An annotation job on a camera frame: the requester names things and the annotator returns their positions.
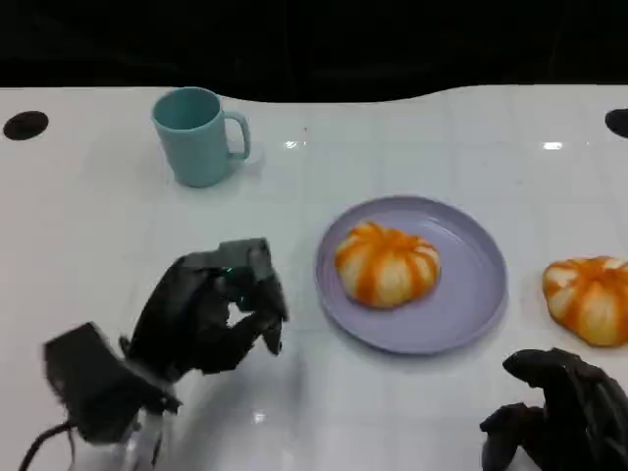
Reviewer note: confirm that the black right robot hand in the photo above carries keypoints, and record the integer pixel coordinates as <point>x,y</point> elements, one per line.
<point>584,417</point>

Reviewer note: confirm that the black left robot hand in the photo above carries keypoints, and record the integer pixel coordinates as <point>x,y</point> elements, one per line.
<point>191,319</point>

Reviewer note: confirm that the orange white toy bread roll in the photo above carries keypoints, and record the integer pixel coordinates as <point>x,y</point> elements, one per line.
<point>589,304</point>
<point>387,267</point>

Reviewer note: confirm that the lilac plate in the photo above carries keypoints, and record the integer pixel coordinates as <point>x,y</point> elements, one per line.
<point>471,304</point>

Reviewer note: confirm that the pale green mug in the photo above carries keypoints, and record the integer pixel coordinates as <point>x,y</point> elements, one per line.
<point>191,147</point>

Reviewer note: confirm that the black round table grommet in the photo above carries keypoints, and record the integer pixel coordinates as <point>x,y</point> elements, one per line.
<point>618,120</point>
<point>25,125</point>

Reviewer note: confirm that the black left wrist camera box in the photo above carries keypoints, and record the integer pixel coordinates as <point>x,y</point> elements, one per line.
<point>98,387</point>

